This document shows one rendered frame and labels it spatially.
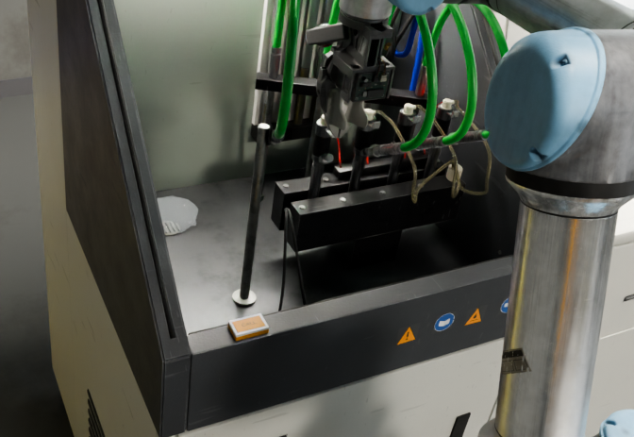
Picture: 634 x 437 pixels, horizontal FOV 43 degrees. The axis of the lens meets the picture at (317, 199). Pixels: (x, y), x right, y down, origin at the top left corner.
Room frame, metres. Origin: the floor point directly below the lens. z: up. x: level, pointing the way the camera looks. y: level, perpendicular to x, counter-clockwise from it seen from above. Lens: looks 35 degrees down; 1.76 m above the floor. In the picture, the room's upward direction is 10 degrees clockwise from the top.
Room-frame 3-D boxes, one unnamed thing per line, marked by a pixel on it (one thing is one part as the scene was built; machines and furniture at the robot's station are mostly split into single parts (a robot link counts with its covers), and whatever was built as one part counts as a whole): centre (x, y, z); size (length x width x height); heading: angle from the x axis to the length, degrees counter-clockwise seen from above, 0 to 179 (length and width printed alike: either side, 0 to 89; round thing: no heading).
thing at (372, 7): (1.10, -0.03, 1.35); 0.08 x 0.08 x 0.05
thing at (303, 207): (1.21, -0.09, 0.91); 0.34 x 0.10 x 0.15; 122
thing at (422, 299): (0.95, -0.12, 0.87); 0.62 x 0.04 x 0.16; 122
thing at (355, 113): (1.11, -0.04, 1.17); 0.06 x 0.03 x 0.09; 32
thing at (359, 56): (1.10, -0.03, 1.27); 0.09 x 0.08 x 0.12; 32
